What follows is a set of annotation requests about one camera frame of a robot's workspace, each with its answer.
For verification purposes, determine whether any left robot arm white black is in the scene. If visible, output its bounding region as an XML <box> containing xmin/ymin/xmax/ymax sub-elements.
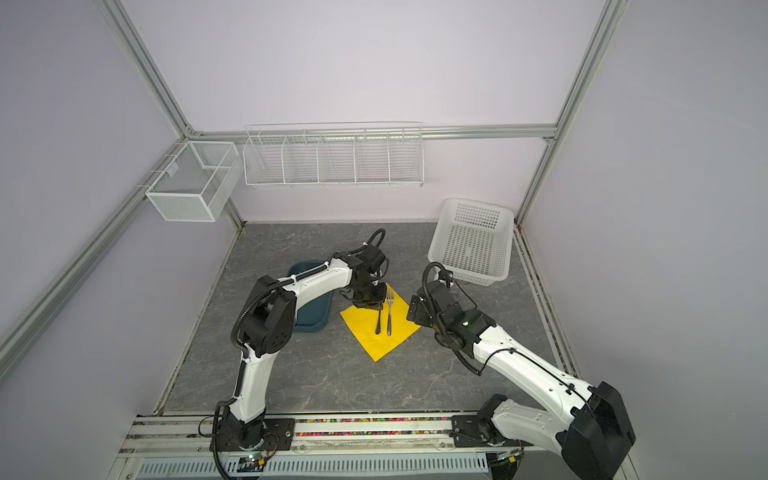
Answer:
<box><xmin>213</xmin><ymin>228</ymin><xmax>389</xmax><ymax>433</ymax></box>

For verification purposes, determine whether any yellow paper napkin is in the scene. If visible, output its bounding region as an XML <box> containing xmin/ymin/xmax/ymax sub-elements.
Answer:
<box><xmin>341</xmin><ymin>287</ymin><xmax>420</xmax><ymax>362</ymax></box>

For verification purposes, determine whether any white wire wall shelf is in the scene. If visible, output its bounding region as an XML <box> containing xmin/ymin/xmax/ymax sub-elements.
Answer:
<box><xmin>243</xmin><ymin>122</ymin><xmax>425</xmax><ymax>187</ymax></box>

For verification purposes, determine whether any aluminium front rail frame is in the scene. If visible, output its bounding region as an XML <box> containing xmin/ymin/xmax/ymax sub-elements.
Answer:
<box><xmin>107</xmin><ymin>410</ymin><xmax>640</xmax><ymax>480</ymax></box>

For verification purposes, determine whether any silver fork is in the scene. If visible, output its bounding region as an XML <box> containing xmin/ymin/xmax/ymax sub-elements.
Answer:
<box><xmin>385</xmin><ymin>285</ymin><xmax>395</xmax><ymax>336</ymax></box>

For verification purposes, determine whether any teal plastic tray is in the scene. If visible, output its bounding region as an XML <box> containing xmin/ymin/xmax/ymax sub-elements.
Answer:
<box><xmin>288</xmin><ymin>260</ymin><xmax>333</xmax><ymax>333</ymax></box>

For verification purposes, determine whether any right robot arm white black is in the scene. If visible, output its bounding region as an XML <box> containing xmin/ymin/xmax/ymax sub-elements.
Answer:
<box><xmin>407</xmin><ymin>262</ymin><xmax>636</xmax><ymax>479</ymax></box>

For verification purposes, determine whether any white mesh wall box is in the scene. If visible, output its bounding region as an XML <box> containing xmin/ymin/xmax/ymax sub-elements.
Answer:
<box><xmin>145</xmin><ymin>141</ymin><xmax>244</xmax><ymax>223</ymax></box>

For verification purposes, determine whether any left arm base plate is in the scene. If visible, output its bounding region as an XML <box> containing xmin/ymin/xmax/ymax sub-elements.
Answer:
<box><xmin>210</xmin><ymin>417</ymin><xmax>296</xmax><ymax>453</ymax></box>

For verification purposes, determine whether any white vent grille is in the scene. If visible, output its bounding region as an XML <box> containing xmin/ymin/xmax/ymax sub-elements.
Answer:
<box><xmin>134</xmin><ymin>452</ymin><xmax>490</xmax><ymax>479</ymax></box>

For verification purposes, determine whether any white plastic perforated basket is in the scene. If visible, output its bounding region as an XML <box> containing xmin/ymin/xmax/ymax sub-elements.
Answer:
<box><xmin>427</xmin><ymin>198</ymin><xmax>515</xmax><ymax>286</ymax></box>

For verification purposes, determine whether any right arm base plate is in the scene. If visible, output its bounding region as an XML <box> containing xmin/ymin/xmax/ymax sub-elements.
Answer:
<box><xmin>450</xmin><ymin>414</ymin><xmax>530</xmax><ymax>448</ymax></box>

